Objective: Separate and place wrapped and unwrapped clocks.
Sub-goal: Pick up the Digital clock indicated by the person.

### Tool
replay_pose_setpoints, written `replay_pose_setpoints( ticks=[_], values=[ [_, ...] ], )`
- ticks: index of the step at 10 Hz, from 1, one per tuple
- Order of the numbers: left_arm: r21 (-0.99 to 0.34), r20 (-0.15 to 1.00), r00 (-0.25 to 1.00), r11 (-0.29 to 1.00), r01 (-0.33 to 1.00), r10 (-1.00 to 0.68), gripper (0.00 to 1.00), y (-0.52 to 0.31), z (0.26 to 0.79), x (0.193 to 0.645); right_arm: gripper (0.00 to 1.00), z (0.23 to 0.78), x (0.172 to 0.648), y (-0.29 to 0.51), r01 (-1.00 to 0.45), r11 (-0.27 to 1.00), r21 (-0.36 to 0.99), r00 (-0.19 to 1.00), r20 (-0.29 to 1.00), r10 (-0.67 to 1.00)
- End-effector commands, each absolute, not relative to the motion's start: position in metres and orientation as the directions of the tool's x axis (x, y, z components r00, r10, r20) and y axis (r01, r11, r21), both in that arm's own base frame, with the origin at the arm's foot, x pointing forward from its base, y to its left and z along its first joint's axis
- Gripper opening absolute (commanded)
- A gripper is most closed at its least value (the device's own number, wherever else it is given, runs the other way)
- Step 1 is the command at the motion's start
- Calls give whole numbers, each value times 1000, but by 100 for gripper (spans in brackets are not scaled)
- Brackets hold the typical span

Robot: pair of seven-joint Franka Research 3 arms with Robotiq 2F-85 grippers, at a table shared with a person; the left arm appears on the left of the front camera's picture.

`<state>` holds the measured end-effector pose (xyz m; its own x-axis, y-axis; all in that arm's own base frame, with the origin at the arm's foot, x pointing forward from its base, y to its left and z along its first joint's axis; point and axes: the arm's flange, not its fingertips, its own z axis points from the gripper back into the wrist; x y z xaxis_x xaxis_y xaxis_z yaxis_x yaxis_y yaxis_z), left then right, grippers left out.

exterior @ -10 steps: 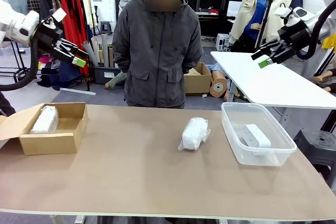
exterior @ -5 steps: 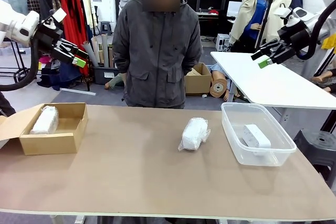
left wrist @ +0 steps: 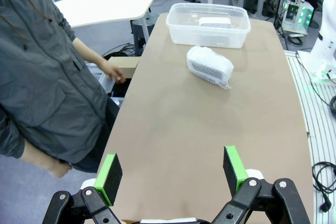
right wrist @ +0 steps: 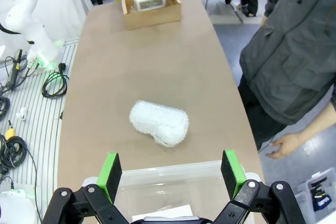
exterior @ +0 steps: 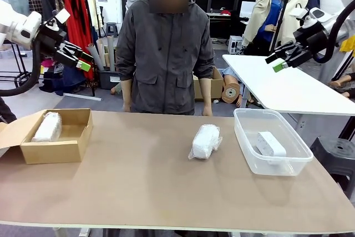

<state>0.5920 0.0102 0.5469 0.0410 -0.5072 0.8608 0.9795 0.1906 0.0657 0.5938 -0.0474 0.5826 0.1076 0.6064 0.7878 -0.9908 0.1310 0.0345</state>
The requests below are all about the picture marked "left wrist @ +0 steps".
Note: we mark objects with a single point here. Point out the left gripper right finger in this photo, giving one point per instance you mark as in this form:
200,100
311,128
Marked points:
232,174

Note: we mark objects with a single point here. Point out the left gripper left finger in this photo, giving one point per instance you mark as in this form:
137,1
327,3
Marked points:
110,179

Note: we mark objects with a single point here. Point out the bubble clock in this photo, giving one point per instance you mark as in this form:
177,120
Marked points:
207,64

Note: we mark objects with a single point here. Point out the unwrapped white clock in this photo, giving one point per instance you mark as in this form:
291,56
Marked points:
215,22

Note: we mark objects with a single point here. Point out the person's left forearm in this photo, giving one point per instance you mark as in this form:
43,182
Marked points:
86,51

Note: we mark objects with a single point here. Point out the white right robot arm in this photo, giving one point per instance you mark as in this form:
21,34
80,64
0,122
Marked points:
325,48

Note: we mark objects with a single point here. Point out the person's right forearm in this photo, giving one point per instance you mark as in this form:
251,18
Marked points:
34,153

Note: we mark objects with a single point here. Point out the person's right hand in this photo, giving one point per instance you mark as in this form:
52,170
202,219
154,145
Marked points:
60,169

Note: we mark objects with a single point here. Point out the person's left hand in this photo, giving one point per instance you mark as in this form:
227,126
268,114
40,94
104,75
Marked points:
113,73

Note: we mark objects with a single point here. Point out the white plastic bin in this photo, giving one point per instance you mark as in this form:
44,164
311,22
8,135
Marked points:
106,86

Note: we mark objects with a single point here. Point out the grey slotted mounting plate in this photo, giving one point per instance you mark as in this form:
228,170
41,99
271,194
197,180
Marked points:
315,119

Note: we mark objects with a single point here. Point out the brown cardboard storage box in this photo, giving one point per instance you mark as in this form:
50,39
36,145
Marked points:
126,64

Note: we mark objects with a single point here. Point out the person in grey jacket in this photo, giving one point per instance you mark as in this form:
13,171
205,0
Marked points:
39,64

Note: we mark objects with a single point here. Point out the clear plastic container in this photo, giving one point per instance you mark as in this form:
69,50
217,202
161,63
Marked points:
183,32

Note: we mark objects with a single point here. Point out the white table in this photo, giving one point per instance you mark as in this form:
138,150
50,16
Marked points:
105,6

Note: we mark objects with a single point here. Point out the white device with green lights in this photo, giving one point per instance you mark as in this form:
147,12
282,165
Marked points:
296,11

